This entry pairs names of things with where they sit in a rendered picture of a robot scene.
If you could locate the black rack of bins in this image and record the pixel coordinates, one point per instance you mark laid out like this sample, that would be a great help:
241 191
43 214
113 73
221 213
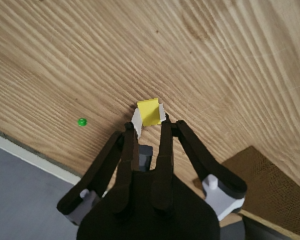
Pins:
145 157

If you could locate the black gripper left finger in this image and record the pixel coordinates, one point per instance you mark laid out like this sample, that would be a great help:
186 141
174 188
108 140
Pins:
82 197

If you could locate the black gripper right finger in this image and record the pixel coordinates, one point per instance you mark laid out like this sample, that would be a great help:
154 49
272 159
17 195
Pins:
224 190

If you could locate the green die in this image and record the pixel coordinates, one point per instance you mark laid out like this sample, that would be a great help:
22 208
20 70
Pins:
82 122

